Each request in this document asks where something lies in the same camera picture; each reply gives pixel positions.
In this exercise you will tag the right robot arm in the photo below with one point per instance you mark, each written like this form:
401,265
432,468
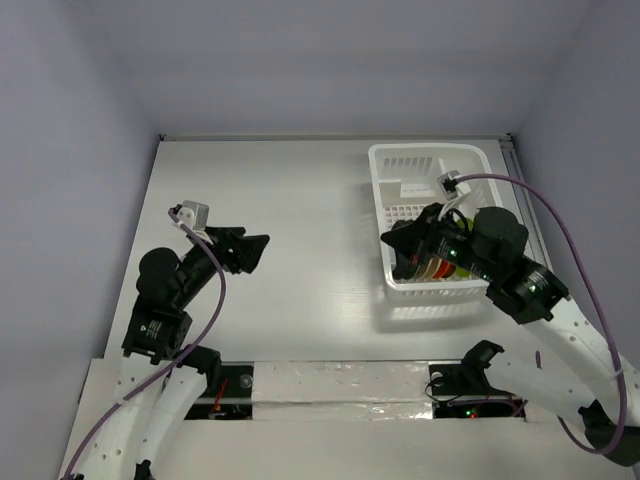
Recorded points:
602,401

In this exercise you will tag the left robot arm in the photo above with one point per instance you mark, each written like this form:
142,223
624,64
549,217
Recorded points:
160,374

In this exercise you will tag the black plate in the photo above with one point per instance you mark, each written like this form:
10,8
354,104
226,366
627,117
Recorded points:
400,259

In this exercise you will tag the white plastic dish rack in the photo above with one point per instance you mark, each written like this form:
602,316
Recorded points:
404,180

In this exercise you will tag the beige plate with marks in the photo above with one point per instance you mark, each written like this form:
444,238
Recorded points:
423,271

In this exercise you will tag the aluminium side rail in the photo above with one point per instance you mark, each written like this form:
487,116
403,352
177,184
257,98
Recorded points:
524,202

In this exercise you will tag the foil covered base bar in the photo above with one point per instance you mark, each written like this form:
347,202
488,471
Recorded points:
340,391

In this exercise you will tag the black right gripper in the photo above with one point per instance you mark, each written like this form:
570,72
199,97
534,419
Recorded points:
422,240

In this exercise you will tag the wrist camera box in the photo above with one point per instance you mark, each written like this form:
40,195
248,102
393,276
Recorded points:
453,189
190,214

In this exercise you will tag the orange plate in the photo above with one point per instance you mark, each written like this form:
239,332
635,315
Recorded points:
444,271

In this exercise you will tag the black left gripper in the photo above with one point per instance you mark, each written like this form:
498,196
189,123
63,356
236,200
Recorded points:
224,239

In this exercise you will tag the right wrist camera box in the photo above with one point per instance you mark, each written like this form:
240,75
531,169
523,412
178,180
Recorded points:
453,189

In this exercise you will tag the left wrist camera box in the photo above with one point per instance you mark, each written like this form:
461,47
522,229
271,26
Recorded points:
190,214

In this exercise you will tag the green plate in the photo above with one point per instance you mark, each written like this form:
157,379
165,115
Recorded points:
465,224

